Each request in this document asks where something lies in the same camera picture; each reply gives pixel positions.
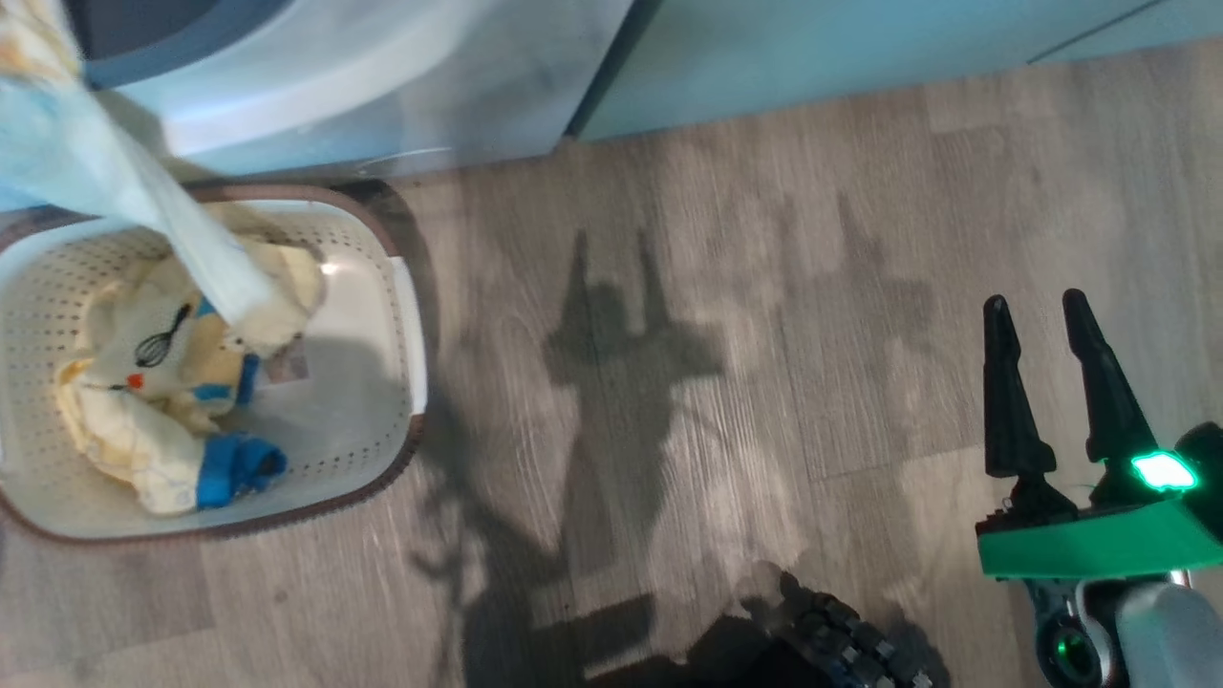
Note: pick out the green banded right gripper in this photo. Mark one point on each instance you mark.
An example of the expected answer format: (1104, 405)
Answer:
(1099, 540)

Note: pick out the yellow patterned baby garment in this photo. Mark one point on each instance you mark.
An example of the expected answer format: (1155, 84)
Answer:
(96, 162)

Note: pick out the white perforated laundry basket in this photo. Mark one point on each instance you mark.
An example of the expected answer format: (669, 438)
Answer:
(363, 382)

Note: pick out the white front-load washing machine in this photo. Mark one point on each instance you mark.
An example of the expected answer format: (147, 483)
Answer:
(382, 86)

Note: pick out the printed basket label sticker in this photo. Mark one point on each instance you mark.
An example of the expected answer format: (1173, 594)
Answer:
(291, 363)

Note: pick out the mint green cabinet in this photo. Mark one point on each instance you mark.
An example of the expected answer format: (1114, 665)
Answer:
(860, 48)

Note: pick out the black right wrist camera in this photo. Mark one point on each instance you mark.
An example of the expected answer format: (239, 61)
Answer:
(1206, 459)

